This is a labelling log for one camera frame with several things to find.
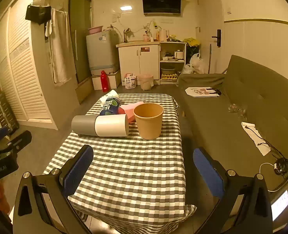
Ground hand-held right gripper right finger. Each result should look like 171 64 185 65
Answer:
193 147 273 234

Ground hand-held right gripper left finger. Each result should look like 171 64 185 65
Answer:
12 144 94 234

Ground brown paper cup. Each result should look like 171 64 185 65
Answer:
133 103 164 140

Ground dark ribbed suitcase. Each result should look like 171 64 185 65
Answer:
0 93 20 134

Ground grey and white cylinder bottle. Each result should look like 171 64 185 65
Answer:
71 114 129 137

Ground green sofa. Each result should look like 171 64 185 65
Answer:
177 55 288 193

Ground grey checkered tablecloth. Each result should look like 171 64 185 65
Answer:
43 93 197 227

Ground white paper on sofa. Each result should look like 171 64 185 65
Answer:
241 121 271 156

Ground clear candy wrappers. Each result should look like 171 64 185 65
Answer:
228 104 248 114

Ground white louvred wardrobe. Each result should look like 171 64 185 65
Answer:
0 0 59 129

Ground pink box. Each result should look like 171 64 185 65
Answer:
118 102 144 123

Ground device with lit screen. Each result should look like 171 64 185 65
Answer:
268 189 288 222

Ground white printed tote bag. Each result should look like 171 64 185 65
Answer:
185 86 222 98

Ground red bottle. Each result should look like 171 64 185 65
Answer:
100 70 108 92

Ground white washer stand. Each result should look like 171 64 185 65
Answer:
91 72 122 90

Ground white towel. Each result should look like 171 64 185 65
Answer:
45 8 72 86

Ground white printed package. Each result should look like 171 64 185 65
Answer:
124 73 137 89

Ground pink trash bin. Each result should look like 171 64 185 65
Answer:
138 74 154 91

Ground large white plastic bag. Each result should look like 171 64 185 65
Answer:
189 53 205 74

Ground grey washing machine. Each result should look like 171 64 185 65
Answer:
86 30 120 76

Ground frosted glass door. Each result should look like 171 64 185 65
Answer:
68 0 94 83

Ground black cloth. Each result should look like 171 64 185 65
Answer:
25 4 52 25

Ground white kitchen cabinet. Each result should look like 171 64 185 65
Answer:
116 41 187 85

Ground yellow bag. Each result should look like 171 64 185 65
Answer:
183 38 200 47

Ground pink basin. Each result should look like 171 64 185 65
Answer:
87 26 104 35

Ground metal faucet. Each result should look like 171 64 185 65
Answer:
123 28 132 43

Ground pink kettle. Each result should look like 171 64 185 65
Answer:
159 29 170 42

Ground white cable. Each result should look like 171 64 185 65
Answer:
260 162 278 174

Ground black cable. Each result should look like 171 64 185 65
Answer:
246 124 288 176

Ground black door handle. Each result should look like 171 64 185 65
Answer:
212 29 222 47

